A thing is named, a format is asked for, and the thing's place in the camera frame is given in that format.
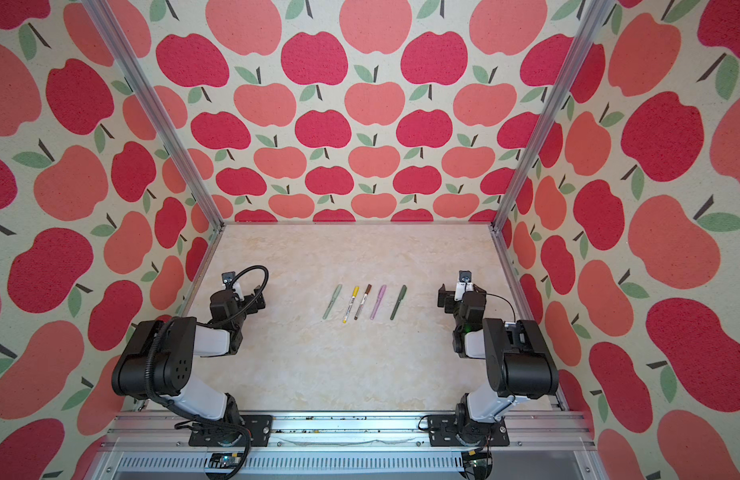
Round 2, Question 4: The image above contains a dark green pen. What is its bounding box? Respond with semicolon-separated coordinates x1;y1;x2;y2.
390;284;408;321

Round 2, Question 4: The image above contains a pink pen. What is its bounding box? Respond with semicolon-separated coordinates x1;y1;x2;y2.
370;284;387;320

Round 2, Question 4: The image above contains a light green pen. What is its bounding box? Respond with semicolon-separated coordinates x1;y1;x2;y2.
322;284;343;320

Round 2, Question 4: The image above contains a white pen brown end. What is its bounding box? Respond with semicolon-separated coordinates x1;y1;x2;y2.
354;284;372;321

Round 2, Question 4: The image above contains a white pen yellow tip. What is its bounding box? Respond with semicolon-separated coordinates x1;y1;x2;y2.
342;286;360;324

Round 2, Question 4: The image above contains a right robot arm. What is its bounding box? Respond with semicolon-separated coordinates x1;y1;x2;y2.
437;282;559;427

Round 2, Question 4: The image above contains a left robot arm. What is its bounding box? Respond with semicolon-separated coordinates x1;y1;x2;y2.
111;285;266;426

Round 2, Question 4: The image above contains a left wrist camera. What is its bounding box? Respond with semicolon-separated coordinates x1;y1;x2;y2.
221;271;244;300

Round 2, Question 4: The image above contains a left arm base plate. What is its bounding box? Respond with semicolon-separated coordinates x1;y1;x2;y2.
188;415;273;448

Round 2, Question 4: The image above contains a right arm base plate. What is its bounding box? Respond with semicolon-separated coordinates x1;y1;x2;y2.
418;414;510;448

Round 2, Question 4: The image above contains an aluminium front rail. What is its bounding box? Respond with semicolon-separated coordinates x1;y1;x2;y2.
84;410;607;479

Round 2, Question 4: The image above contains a right aluminium corner post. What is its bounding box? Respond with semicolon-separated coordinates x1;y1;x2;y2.
490;0;615;236

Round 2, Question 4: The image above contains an aluminium corner post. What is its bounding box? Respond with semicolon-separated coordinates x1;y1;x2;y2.
490;0;615;236
82;0;225;233

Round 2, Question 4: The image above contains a left aluminium corner post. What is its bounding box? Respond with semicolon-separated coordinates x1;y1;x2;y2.
82;0;225;233

